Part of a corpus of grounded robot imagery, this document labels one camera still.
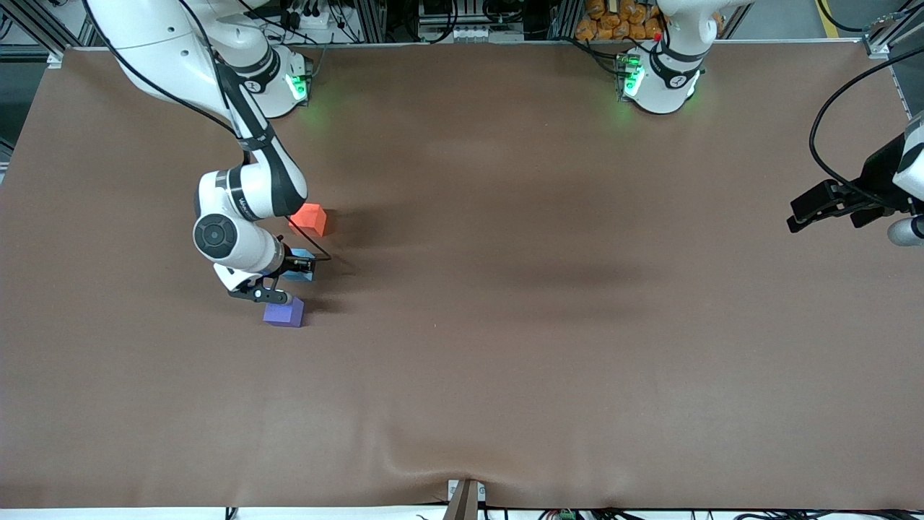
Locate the blue foam block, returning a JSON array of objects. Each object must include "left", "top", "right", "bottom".
[{"left": 282, "top": 248, "right": 316, "bottom": 282}]

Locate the purple foam block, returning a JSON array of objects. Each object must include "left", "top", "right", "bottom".
[{"left": 263, "top": 298, "right": 305, "bottom": 328}]

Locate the orange foam block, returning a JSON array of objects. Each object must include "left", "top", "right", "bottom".
[{"left": 289, "top": 204, "right": 327, "bottom": 238}]

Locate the white power strip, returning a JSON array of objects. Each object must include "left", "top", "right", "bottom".
[{"left": 284, "top": 4, "right": 331, "bottom": 30}]

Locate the brown table mat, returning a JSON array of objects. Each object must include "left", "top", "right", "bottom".
[{"left": 0, "top": 40, "right": 924, "bottom": 510}]

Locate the pile of orange objects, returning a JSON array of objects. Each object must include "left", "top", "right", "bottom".
[{"left": 575, "top": 0, "right": 663, "bottom": 42}]

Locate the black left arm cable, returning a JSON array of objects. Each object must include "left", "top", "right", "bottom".
[{"left": 809, "top": 45, "right": 924, "bottom": 199}]

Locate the aluminium frame rail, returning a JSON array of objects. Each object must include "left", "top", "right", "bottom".
[{"left": 861, "top": 11, "right": 924, "bottom": 60}]

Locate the aluminium frame post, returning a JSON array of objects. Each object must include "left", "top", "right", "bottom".
[{"left": 352, "top": 0, "right": 385, "bottom": 44}]

